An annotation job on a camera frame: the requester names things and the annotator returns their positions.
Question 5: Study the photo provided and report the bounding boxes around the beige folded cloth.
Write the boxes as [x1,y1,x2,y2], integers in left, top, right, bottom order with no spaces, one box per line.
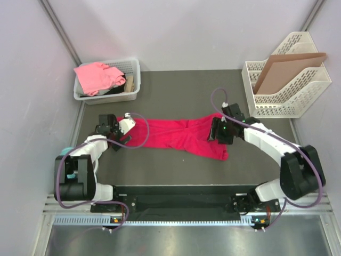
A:
[125,75,135,93]

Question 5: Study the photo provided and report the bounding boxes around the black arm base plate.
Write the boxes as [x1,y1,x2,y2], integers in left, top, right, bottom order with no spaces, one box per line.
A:
[90,185,280,221]

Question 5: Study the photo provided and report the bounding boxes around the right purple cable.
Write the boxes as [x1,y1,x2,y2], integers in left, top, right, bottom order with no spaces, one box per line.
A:
[210,87,324,233]

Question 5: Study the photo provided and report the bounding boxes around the white slotted cable duct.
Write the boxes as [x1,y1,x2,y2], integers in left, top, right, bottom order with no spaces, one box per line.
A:
[53,215,266,227]

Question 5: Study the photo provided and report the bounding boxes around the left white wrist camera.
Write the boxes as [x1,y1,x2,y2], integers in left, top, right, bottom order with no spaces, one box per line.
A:
[118,113,136,136]

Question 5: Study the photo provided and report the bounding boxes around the light pink t shirt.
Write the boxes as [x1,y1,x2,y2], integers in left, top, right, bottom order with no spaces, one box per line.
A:
[74,62,126,94]

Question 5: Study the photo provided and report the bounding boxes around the purple cable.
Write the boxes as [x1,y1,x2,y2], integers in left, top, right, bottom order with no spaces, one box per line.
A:
[210,87,324,233]
[56,111,150,232]

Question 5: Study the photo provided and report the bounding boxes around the white plastic laundry basket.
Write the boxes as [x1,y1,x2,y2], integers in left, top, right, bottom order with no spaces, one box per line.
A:
[74,58,141,105]

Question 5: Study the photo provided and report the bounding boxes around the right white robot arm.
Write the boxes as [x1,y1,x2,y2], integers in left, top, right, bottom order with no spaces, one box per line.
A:
[207,102,326,211]

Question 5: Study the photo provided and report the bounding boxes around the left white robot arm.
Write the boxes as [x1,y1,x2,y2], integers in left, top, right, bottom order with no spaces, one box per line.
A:
[54,113,136,212]

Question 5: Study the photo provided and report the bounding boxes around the white perforated file organizer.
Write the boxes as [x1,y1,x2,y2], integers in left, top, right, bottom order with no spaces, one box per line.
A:
[241,31,331,118]

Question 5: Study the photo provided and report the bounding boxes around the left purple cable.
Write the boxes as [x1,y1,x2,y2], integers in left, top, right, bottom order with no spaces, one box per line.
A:
[56,111,150,232]

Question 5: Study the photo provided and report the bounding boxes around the brown cardboard sheet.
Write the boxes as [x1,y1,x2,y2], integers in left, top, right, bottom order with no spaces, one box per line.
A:
[253,52,328,95]

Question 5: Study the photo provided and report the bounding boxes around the teal cat ear headphones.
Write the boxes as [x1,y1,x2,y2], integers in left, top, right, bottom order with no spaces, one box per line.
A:
[60,146,101,182]

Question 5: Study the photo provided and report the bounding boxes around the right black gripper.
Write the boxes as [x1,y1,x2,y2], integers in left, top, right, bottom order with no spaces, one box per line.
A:
[207,117,233,145]

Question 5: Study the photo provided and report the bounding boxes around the magenta t shirt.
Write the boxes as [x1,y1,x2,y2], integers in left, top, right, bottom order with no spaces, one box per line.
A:
[126,113,229,161]

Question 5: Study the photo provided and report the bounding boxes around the black cloth in basket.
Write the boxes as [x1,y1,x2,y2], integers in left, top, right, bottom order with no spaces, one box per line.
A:
[75,84,125,97]

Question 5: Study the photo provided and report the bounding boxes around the grey cloth in basket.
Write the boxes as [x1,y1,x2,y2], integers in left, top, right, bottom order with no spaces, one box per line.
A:
[75,86,120,97]

